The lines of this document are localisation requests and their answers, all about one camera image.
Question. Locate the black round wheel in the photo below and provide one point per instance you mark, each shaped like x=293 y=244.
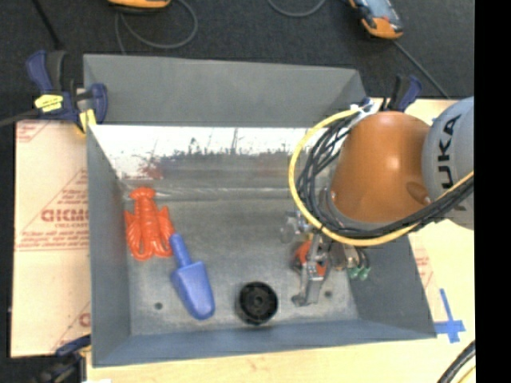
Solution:
x=257 y=302

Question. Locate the blue toy scoop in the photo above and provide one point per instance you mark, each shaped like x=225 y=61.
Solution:
x=193 y=285

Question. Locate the orange toy lobster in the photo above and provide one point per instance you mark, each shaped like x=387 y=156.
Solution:
x=148 y=226

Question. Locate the orange-red toy piece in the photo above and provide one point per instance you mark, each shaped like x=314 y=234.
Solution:
x=302 y=253

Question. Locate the grey metal bin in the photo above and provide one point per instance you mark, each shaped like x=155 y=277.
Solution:
x=239 y=234

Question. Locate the brown cardboard board red print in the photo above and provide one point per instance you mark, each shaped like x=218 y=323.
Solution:
x=48 y=261

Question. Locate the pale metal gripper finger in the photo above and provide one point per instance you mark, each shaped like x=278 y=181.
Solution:
x=310 y=289
x=290 y=226

